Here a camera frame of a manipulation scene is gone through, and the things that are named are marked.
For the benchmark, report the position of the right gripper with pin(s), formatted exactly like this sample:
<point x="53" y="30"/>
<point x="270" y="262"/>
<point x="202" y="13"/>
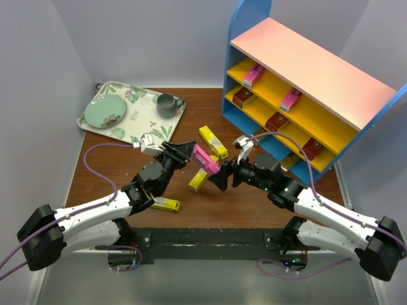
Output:
<point x="220" y="179"/>

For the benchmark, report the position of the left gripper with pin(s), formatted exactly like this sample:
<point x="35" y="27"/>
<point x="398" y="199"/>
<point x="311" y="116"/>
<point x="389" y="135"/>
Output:
<point x="180" y="153"/>

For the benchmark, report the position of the yellow toothpaste box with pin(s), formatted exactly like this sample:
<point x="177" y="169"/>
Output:
<point x="213" y="142"/>
<point x="166" y="204"/>
<point x="204" y="173"/>

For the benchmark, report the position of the teal green tea toothpaste box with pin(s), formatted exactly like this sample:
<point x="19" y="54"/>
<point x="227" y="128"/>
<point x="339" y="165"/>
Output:
<point x="289" y="161"/>

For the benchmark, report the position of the red 3D toothpaste box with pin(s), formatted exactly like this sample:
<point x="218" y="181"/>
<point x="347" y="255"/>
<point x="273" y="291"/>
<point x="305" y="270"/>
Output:
<point x="275" y="122"/>
<point x="312" y="148"/>

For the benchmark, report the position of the dark red toothpaste box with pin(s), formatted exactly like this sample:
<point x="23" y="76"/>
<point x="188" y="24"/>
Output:
<point x="243" y="97"/>

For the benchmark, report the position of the small pink toothpaste box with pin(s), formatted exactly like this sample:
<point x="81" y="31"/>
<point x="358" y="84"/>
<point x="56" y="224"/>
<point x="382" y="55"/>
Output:
<point x="290" y="100"/>

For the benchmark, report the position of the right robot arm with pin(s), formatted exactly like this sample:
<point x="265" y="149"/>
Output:
<point x="377" y="245"/>

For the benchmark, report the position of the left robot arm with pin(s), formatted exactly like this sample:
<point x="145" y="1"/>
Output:
<point x="48" y="234"/>

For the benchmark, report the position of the blue shelf with coloured boards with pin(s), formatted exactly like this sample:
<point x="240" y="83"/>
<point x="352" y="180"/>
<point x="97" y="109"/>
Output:
<point x="309" y="105"/>

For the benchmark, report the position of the grey ceramic mug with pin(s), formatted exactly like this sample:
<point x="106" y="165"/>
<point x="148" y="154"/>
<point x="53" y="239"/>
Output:
<point x="168" y="105"/>

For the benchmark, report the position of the mint green ceramic plate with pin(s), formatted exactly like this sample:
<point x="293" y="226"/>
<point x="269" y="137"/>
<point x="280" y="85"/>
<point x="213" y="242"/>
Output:
<point x="105" y="111"/>

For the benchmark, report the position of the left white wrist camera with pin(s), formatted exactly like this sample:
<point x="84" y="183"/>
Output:
<point x="147" y="145"/>

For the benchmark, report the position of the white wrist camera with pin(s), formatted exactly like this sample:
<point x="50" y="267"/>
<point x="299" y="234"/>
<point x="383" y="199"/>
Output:
<point x="147" y="145"/>
<point x="244" y="145"/>

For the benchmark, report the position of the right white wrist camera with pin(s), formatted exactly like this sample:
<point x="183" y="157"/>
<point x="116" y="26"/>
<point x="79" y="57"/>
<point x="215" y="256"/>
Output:
<point x="244" y="145"/>

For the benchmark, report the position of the black mounting base plate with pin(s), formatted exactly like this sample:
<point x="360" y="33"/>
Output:
<point x="211" y="244"/>

